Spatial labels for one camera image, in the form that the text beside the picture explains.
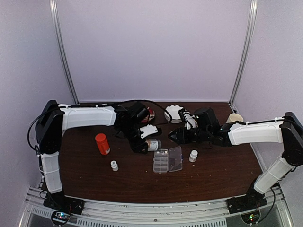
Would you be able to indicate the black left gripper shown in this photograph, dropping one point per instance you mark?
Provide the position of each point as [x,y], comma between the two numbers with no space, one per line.
[137,147]

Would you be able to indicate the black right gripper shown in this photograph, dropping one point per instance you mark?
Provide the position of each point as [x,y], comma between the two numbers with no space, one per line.
[181,134]

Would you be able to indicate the grey cap pill bottle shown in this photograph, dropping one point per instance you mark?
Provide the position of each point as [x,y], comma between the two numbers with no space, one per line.
[153,144]

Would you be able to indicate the clear plastic pill organizer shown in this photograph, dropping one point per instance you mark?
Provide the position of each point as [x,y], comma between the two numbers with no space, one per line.
[172,162]

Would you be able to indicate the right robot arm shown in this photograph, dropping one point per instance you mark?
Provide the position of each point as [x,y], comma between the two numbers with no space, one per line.
[286,130]

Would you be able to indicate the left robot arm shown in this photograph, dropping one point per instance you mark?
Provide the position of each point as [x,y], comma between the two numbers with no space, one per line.
[45,133]

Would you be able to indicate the red floral plate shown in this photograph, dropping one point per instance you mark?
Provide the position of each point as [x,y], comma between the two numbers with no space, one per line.
[150,116]

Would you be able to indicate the cream ribbed mug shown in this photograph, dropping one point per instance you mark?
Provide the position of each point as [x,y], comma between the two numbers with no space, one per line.
[233,117]

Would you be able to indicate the small white pill bottle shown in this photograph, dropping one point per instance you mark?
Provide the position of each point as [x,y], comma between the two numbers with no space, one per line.
[193,156]

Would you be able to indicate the orange pill bottle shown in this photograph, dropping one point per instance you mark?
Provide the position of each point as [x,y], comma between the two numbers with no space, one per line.
[102,143]

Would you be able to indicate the white scalloped bowl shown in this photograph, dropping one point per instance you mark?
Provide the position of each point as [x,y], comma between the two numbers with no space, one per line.
[171,114]

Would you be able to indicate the small white dropper bottle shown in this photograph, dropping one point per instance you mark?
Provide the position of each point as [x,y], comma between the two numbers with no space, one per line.
[114,165]

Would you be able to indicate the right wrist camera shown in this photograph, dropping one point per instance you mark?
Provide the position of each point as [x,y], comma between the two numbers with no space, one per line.
[188,119]

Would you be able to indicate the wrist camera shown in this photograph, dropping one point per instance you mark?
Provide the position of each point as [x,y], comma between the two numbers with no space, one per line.
[148,130]
[188,119]

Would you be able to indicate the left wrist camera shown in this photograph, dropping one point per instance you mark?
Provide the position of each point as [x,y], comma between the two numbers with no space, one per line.
[148,130]

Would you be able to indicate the aluminium front rail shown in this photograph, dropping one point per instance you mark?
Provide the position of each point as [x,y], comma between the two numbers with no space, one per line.
[213,213]

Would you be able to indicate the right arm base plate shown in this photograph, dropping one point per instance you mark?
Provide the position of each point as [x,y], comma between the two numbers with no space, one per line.
[245,203]

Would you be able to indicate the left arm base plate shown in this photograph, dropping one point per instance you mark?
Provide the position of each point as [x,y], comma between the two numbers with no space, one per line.
[58,201]

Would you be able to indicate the right aluminium frame post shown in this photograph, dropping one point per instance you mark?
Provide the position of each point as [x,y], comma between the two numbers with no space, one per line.
[246,47]

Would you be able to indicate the aluminium frame post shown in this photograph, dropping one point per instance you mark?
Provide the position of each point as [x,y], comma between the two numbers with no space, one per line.
[62,52]
[246,47]

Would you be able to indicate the left aluminium frame post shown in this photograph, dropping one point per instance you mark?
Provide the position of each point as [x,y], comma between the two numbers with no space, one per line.
[62,52]

